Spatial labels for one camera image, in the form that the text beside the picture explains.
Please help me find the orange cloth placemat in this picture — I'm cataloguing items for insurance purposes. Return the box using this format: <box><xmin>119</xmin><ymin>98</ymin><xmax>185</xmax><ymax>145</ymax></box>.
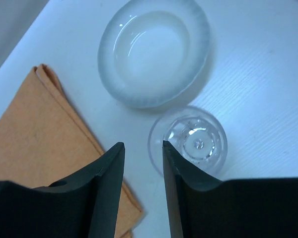
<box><xmin>0</xmin><ymin>64</ymin><xmax>142</xmax><ymax>238</ymax></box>

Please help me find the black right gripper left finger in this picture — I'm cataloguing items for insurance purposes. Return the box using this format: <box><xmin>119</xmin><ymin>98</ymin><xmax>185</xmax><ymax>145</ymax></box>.
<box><xmin>0</xmin><ymin>142</ymin><xmax>125</xmax><ymax>238</ymax></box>

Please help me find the white paper bowl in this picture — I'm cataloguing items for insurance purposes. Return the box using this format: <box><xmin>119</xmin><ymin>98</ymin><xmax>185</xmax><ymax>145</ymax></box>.
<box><xmin>97</xmin><ymin>0</ymin><xmax>211</xmax><ymax>108</ymax></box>

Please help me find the clear plastic cup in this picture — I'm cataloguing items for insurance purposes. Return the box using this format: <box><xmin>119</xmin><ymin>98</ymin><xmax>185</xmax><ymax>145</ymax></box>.
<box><xmin>148</xmin><ymin>106</ymin><xmax>228</xmax><ymax>177</ymax></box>

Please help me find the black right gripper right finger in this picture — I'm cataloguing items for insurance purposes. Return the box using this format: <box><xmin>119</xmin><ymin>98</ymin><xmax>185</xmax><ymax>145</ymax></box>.
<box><xmin>162</xmin><ymin>141</ymin><xmax>298</xmax><ymax>238</ymax></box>

